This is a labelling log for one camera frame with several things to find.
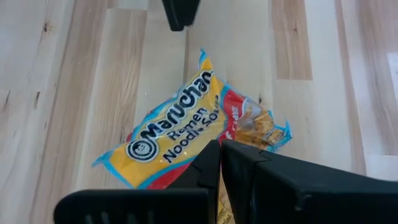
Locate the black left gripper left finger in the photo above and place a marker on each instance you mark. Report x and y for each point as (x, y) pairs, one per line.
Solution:
(140, 207)

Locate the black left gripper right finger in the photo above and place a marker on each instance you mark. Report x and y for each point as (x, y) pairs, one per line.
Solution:
(311, 199)

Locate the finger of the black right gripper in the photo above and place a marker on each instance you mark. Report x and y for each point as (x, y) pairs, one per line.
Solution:
(180, 14)

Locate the light-blue-edged Maruchan beef pack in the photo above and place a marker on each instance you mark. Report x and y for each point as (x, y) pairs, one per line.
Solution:
(174, 130)

